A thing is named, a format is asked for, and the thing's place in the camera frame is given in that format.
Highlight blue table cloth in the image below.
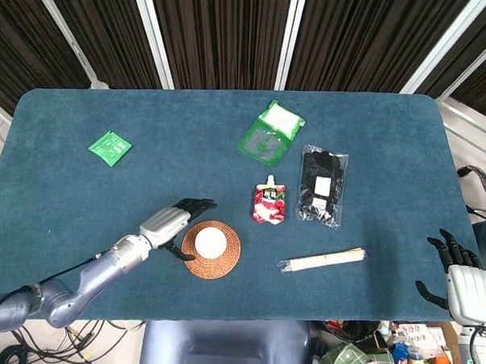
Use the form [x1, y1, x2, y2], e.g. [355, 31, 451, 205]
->
[0, 76, 485, 338]

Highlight black item in clear bag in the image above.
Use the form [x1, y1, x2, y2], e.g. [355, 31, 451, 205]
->
[294, 143, 351, 231]

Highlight box of assorted clutter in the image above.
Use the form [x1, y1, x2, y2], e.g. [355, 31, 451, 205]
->
[308, 316, 470, 364]

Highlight wrapped wooden chopsticks bundle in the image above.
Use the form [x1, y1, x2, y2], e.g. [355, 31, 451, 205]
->
[276, 243, 368, 277]

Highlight small green sachet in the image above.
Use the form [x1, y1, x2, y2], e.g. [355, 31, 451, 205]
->
[87, 129, 134, 168]

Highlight round woven orange coaster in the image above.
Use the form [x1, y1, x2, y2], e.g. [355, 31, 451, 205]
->
[180, 218, 243, 281]

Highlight white paper cup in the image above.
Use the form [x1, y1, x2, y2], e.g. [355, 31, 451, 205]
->
[193, 226, 229, 259]

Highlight black chair frame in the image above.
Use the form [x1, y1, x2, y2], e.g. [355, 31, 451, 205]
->
[454, 163, 486, 221]

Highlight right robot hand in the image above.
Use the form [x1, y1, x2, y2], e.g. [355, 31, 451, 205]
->
[413, 227, 486, 327]

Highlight green and white packet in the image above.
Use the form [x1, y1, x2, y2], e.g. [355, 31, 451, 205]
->
[236, 98, 307, 169]

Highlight blue-grey robot torso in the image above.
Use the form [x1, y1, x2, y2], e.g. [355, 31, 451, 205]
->
[139, 313, 313, 364]

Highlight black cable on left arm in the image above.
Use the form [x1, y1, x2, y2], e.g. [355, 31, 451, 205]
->
[0, 246, 108, 338]

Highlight red drink pouch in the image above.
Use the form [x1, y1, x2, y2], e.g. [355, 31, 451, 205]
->
[250, 173, 289, 225]

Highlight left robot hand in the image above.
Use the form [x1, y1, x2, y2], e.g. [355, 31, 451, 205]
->
[137, 195, 218, 263]

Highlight black floor cables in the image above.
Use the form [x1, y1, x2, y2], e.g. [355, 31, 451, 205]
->
[0, 314, 147, 364]

